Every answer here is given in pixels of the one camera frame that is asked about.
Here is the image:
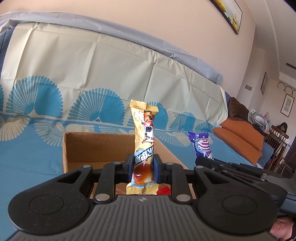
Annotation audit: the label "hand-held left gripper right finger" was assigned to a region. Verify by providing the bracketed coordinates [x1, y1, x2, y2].
[153, 153, 232, 205]

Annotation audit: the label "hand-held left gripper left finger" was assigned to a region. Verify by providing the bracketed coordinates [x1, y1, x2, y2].
[54, 153, 136, 205]

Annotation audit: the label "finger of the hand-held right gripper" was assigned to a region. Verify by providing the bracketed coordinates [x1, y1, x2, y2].
[213, 158, 284, 178]
[195, 157, 267, 184]

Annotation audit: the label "purple candy packet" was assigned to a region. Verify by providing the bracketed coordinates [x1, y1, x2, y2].
[188, 131, 214, 161]

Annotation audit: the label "cardboard box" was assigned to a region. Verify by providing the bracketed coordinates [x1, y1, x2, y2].
[62, 131, 197, 200]

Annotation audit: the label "yellow bread snack packet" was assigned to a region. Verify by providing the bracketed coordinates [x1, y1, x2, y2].
[126, 100, 160, 195]

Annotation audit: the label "person's right hand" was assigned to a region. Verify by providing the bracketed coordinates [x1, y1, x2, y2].
[269, 218, 296, 240]

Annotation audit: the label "orange cushion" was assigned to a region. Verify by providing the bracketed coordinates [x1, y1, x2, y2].
[212, 127, 263, 166]
[220, 118, 265, 151]

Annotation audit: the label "wooden chair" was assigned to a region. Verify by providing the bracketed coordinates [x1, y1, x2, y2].
[264, 125, 289, 176]

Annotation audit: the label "grey and white clothes pile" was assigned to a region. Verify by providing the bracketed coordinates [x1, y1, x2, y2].
[248, 109, 271, 131]

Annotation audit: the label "dark rounded object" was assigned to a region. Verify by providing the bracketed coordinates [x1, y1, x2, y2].
[279, 122, 288, 139]

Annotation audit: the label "brown cloth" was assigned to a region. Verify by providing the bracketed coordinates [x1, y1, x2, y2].
[228, 97, 251, 121]

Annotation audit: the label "white blue fan-print cover cloth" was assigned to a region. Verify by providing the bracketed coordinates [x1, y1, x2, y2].
[0, 13, 262, 241]

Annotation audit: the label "brown-framed wall picture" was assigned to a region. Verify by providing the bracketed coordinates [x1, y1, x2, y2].
[280, 93, 295, 117]

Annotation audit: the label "small dark-framed wall picture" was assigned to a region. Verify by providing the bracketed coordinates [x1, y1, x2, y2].
[260, 71, 269, 95]

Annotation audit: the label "black curled wall hooks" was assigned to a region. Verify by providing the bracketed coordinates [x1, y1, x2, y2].
[277, 82, 296, 94]

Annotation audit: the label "large dark-framed wall picture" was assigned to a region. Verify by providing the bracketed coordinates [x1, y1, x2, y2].
[209, 0, 243, 35]

